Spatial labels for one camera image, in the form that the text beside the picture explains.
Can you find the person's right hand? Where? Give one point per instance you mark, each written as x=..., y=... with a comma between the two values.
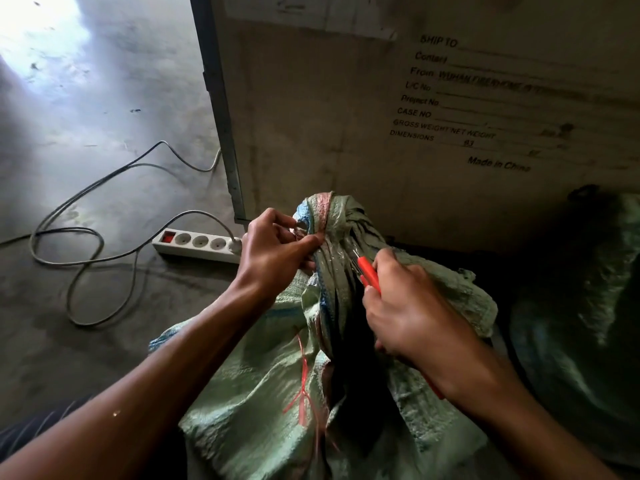
x=420, y=319

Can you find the person's left hand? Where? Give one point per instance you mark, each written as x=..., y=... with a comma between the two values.
x=267, y=259

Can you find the person's right thumb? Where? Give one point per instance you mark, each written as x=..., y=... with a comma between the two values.
x=372, y=309

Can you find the person's left thumb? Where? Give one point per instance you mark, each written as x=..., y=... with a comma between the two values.
x=307, y=243

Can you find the green woven plastic sack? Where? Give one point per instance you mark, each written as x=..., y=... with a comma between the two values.
x=250, y=404
x=580, y=319

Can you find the person's right forearm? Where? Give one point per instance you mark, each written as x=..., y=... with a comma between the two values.
x=515, y=419

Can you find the person's left forearm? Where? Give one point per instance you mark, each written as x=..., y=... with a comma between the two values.
x=150, y=394

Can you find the white power strip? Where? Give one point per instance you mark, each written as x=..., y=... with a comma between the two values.
x=197, y=242

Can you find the large printed shipping crate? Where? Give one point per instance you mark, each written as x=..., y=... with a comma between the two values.
x=400, y=144

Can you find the grey metal crate edge strip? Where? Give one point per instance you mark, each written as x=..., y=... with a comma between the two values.
x=220, y=109

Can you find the paper label on crate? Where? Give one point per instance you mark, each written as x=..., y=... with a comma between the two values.
x=310, y=12

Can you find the dark striped trousers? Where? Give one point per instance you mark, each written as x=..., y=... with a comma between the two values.
x=35, y=427

